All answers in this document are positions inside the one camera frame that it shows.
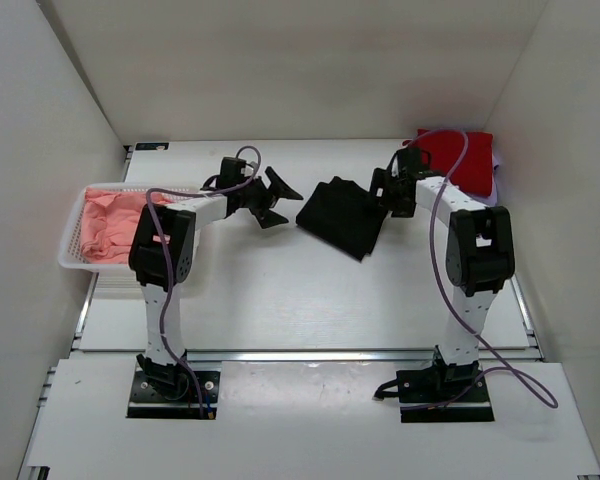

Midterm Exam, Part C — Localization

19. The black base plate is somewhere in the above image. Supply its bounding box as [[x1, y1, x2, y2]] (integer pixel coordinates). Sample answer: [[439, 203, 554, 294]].
[[373, 352, 495, 424], [126, 366, 221, 421]]

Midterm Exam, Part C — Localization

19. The white front board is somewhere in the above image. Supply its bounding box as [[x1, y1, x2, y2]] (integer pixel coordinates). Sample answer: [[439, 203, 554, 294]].
[[27, 358, 600, 479]]

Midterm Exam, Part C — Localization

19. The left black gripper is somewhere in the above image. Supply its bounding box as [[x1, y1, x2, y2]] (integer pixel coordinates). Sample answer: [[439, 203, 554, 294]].
[[237, 168, 302, 229]]

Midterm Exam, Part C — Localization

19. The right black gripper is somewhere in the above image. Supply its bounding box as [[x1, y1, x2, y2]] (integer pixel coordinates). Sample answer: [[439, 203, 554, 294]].
[[363, 169, 413, 219]]

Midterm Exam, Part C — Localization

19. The aluminium rail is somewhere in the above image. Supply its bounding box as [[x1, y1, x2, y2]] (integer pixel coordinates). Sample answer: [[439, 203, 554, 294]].
[[69, 347, 542, 363]]

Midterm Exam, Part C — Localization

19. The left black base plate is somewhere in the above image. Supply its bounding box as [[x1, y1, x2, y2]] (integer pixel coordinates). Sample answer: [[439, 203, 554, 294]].
[[126, 366, 221, 421]]

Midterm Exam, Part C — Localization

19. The small dark label sticker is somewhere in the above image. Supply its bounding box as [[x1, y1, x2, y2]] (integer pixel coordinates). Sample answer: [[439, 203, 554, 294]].
[[134, 142, 170, 151]]

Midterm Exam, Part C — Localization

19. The red folded t shirt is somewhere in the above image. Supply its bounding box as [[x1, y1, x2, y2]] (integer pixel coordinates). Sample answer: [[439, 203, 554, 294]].
[[402, 129, 494, 199]]

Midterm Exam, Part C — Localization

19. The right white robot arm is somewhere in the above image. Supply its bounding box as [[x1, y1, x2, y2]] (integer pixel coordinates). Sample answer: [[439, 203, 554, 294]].
[[371, 146, 515, 401]]

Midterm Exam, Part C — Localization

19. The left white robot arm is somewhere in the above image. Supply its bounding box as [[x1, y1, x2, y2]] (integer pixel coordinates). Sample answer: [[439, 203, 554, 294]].
[[128, 155, 303, 401]]

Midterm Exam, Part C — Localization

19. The black t shirt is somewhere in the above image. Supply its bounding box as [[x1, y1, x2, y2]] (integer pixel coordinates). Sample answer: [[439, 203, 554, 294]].
[[296, 176, 387, 261]]

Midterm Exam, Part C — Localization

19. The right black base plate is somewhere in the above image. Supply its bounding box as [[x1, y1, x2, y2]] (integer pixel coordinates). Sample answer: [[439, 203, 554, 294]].
[[373, 352, 495, 424]]

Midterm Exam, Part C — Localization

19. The white plastic basket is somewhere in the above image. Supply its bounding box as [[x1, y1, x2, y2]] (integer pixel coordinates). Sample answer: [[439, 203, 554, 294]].
[[58, 183, 213, 297]]

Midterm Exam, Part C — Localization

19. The pink t shirt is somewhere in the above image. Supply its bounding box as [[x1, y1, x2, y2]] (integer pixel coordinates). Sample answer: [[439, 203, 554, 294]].
[[80, 187, 146, 265]]

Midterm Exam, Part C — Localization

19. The lavender folded t shirt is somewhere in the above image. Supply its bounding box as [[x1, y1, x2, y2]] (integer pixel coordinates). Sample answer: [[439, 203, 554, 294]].
[[471, 154, 500, 207]]

